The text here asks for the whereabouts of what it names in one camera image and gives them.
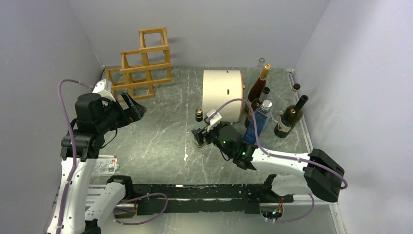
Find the dark green labelled wine bottle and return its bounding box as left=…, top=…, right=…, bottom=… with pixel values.
left=274, top=95, right=309, bottom=138

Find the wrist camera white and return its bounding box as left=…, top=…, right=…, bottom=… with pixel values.
left=204, top=109, right=222, bottom=124
left=92, top=78, right=116, bottom=101

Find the white paper card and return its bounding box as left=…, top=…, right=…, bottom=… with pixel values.
left=92, top=155, right=119, bottom=177

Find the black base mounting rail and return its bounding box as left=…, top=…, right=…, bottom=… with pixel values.
left=123, top=184, right=294, bottom=215

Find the purple cable base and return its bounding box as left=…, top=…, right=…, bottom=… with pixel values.
left=113, top=193, right=169, bottom=226
left=264, top=194, right=315, bottom=224

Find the wooden hexagonal wine rack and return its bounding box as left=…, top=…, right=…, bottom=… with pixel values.
left=105, top=27, right=172, bottom=99

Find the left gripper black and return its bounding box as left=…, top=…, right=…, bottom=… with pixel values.
left=96, top=91, right=147, bottom=134

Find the clear square whisky bottle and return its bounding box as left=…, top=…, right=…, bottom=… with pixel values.
left=191, top=108, right=206, bottom=148

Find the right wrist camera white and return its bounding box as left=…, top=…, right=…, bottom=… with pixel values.
left=204, top=109, right=222, bottom=124

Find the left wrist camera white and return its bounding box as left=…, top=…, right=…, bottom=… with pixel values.
left=92, top=78, right=116, bottom=101

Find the dark green bottle silver cap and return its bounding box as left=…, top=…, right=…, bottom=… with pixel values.
left=244, top=87, right=270, bottom=128

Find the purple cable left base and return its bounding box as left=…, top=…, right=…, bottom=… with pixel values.
left=113, top=193, right=169, bottom=226

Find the blue glass bottle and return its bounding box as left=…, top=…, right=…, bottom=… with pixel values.
left=243, top=99, right=273, bottom=144

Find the clear glass bottle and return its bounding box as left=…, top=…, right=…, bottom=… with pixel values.
left=256, top=58, right=265, bottom=71

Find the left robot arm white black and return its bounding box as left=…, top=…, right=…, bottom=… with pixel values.
left=46, top=92, right=147, bottom=234

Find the dark bottle gold foil neck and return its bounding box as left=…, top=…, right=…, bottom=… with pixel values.
left=247, top=63, right=271, bottom=105

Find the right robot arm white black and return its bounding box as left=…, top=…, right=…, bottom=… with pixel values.
left=191, top=123, right=345, bottom=203

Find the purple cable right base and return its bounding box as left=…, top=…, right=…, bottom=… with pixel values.
left=264, top=194, right=315, bottom=224

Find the cream cylindrical drum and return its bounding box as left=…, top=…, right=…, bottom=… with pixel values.
left=202, top=70, right=244, bottom=123

